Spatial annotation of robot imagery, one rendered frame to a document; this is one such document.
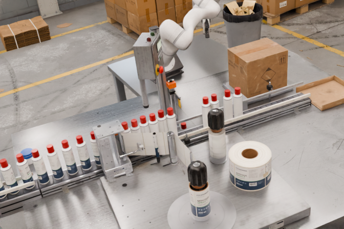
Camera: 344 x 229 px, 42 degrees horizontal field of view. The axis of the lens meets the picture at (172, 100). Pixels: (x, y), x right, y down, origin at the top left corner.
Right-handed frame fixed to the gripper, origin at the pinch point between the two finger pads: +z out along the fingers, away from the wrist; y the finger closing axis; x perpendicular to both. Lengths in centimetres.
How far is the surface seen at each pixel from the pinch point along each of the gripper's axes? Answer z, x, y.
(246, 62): 70, 19, 27
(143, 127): 119, -42, 27
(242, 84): 70, 17, 8
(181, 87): 51, -22, -9
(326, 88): 69, 72, -1
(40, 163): 141, -93, 28
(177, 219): 174, -25, 26
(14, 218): 99, -154, -88
